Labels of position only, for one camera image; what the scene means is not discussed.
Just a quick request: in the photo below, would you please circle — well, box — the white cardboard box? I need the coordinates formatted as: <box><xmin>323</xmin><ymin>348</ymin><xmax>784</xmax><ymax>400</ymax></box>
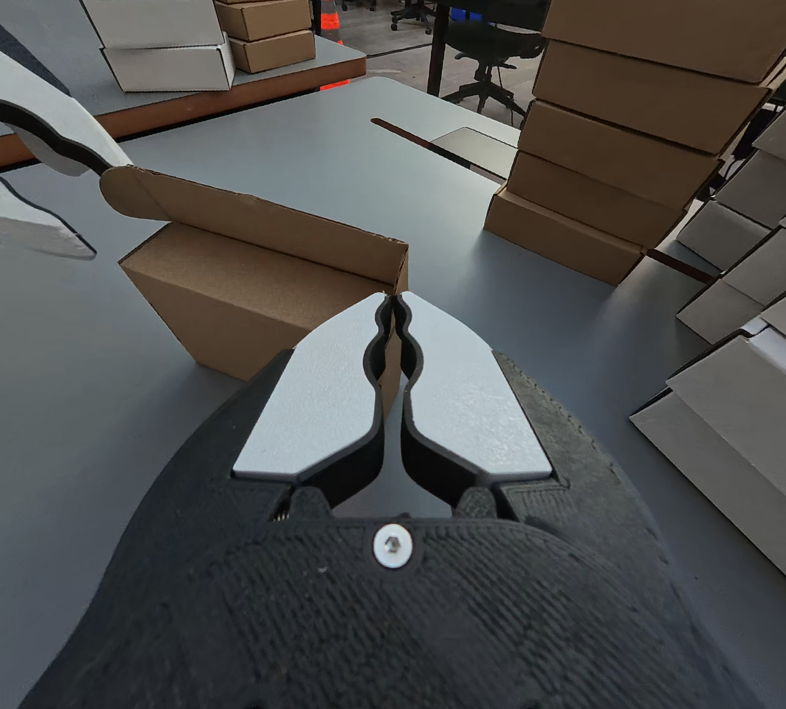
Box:
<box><xmin>100</xmin><ymin>34</ymin><xmax>236</xmax><ymax>93</ymax></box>
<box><xmin>78</xmin><ymin>0</ymin><xmax>225</xmax><ymax>50</ymax></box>

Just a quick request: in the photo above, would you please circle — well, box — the orange traffic cone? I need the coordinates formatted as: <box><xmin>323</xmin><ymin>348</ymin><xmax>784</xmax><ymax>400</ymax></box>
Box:
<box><xmin>318</xmin><ymin>0</ymin><xmax>351</xmax><ymax>92</ymax></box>

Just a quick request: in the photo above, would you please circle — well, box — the stack of brown cardboard boxes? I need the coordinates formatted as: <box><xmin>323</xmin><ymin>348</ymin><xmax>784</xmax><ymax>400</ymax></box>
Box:
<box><xmin>484</xmin><ymin>0</ymin><xmax>786</xmax><ymax>286</ymax></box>

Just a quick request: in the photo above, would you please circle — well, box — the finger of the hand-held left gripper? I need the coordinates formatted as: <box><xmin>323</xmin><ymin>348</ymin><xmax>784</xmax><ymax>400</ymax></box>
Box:
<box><xmin>0</xmin><ymin>177</ymin><xmax>98</xmax><ymax>261</ymax></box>
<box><xmin>0</xmin><ymin>51</ymin><xmax>133</xmax><ymax>178</ymax></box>

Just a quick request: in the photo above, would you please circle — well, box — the stack of white cardboard boxes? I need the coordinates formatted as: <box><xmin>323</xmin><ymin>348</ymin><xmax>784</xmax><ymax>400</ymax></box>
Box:
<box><xmin>629</xmin><ymin>108</ymin><xmax>786</xmax><ymax>575</ymax></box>

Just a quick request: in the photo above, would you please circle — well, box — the brown corrugated mailer box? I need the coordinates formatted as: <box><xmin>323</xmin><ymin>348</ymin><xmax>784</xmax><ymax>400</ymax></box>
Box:
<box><xmin>99</xmin><ymin>164</ymin><xmax>410</xmax><ymax>415</ymax></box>

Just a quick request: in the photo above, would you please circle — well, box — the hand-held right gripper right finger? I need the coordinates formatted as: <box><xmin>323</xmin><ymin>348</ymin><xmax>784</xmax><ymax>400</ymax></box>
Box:
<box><xmin>395</xmin><ymin>290</ymin><xmax>555</xmax><ymax>512</ymax></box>

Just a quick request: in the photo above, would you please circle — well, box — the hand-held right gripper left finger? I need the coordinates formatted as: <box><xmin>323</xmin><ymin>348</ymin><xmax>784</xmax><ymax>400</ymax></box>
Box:
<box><xmin>231</xmin><ymin>292</ymin><xmax>394</xmax><ymax>510</ymax></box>

